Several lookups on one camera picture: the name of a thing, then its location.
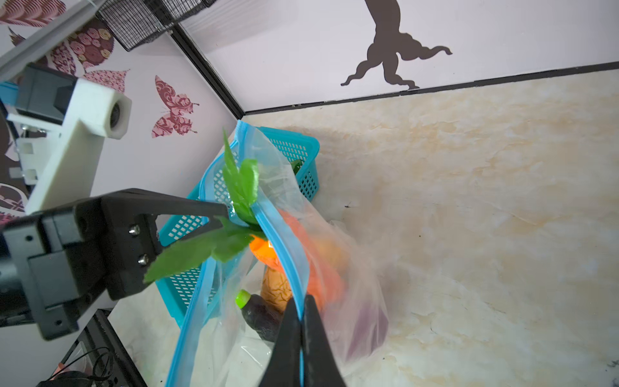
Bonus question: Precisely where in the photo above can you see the teal plastic basket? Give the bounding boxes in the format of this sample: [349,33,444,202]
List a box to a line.
[156,127,320,327]

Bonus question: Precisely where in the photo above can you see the dark eggplant green stem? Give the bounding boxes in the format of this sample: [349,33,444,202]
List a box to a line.
[235,290,283,343]

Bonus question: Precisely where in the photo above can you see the aluminium rail left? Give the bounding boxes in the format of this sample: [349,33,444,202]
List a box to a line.
[1,0,106,82]

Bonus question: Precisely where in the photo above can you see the clear zip bag blue zipper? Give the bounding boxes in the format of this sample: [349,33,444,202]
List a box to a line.
[147,122,388,386]

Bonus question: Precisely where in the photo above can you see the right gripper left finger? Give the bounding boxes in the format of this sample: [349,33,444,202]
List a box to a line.
[259,300,301,387]

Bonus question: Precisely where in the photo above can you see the purple onion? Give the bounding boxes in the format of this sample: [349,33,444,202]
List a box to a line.
[346,304,388,361]

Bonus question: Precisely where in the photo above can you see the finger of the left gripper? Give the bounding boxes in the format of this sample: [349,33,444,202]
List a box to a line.
[100,189,228,300]

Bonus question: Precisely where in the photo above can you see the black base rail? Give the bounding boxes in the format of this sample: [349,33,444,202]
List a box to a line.
[38,309,147,387]

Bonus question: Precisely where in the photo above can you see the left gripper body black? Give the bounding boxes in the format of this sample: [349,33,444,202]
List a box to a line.
[0,195,114,342]

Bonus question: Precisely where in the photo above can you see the orange carrot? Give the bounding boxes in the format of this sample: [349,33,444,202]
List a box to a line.
[143,122,345,311]

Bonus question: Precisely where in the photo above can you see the black wire basket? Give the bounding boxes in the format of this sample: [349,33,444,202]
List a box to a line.
[96,0,216,52]

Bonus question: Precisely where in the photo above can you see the wrinkled orange walnut toy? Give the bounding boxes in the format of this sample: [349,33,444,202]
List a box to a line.
[260,267,293,314]

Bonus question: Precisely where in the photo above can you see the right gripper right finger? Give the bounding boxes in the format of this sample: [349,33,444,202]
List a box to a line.
[301,294,346,387]

